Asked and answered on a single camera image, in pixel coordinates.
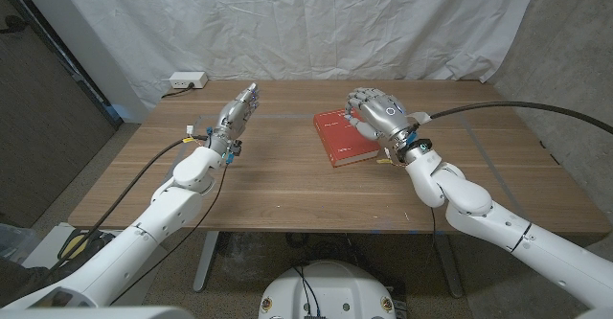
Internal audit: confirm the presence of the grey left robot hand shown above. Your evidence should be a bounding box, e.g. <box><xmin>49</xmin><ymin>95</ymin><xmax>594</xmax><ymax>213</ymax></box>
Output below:
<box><xmin>208</xmin><ymin>82</ymin><xmax>261</xmax><ymax>156</ymax></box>

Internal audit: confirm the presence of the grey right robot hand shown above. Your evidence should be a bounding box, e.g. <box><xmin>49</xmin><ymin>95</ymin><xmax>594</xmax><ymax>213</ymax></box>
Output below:
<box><xmin>344</xmin><ymin>87</ymin><xmax>422</xmax><ymax>155</ymax></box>

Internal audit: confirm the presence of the red book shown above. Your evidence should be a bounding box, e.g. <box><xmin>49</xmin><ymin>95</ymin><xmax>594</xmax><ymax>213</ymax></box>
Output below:
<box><xmin>313</xmin><ymin>108</ymin><xmax>384</xmax><ymax>169</ymax></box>

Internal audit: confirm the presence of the white power strip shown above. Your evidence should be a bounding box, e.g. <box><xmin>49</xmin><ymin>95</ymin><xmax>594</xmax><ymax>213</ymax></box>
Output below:
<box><xmin>169</xmin><ymin>71</ymin><xmax>209</xmax><ymax>89</ymax></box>

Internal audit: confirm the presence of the white backdrop cloth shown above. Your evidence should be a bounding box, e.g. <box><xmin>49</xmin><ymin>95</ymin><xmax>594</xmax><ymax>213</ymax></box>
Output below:
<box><xmin>51</xmin><ymin>0</ymin><xmax>545</xmax><ymax>112</ymax></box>

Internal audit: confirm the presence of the grey table leg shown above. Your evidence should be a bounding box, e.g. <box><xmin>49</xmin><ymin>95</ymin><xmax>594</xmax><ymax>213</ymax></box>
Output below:
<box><xmin>193</xmin><ymin>231</ymin><xmax>220</xmax><ymax>293</ymax></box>
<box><xmin>433</xmin><ymin>234</ymin><xmax>465</xmax><ymax>299</ymax></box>

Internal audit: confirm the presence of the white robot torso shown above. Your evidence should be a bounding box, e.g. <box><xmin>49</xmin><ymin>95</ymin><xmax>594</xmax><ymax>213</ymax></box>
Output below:
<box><xmin>258</xmin><ymin>260</ymin><xmax>397</xmax><ymax>319</ymax></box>

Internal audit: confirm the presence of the yellow black foot pedal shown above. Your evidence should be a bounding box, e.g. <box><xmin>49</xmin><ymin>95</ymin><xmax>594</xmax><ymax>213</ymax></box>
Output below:
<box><xmin>57</xmin><ymin>230</ymin><xmax>114</xmax><ymax>262</ymax></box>

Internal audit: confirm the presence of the white floor board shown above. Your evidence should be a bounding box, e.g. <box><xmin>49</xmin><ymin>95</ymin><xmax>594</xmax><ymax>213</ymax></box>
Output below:
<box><xmin>18</xmin><ymin>221</ymin><xmax>135</xmax><ymax>270</ymax></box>

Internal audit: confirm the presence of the clear plastic bin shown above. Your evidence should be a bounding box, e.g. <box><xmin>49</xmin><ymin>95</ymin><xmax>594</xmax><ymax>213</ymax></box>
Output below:
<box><xmin>0</xmin><ymin>222</ymin><xmax>37</xmax><ymax>262</ymax></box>

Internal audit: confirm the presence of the person in black clothes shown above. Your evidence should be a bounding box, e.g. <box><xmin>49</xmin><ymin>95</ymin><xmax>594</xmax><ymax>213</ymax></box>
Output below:
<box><xmin>0</xmin><ymin>256</ymin><xmax>54</xmax><ymax>306</ymax></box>

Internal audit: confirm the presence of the yellow right wrist wire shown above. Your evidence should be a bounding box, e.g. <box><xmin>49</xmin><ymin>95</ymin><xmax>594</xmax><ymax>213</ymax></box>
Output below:
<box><xmin>375</xmin><ymin>147</ymin><xmax>406</xmax><ymax>168</ymax></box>

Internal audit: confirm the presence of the black power strip cable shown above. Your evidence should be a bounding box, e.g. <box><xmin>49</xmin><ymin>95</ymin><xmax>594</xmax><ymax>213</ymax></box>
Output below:
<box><xmin>161</xmin><ymin>82</ymin><xmax>195</xmax><ymax>99</ymax></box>

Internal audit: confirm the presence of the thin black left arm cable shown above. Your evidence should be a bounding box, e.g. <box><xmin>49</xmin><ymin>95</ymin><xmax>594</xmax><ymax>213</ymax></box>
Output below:
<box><xmin>108</xmin><ymin>161</ymin><xmax>229</xmax><ymax>307</ymax></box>

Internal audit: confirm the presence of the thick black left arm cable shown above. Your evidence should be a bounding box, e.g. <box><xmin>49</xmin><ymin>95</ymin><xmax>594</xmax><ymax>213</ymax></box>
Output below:
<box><xmin>47</xmin><ymin>136</ymin><xmax>210</xmax><ymax>272</ymax></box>

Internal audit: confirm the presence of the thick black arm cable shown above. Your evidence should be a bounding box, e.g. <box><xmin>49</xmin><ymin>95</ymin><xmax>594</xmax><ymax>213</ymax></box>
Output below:
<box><xmin>428</xmin><ymin>101</ymin><xmax>613</xmax><ymax>136</ymax></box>
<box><xmin>47</xmin><ymin>136</ymin><xmax>210</xmax><ymax>272</ymax></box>

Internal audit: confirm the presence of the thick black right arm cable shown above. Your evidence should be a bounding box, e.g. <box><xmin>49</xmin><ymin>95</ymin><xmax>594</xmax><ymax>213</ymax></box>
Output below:
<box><xmin>428</xmin><ymin>101</ymin><xmax>613</xmax><ymax>136</ymax></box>

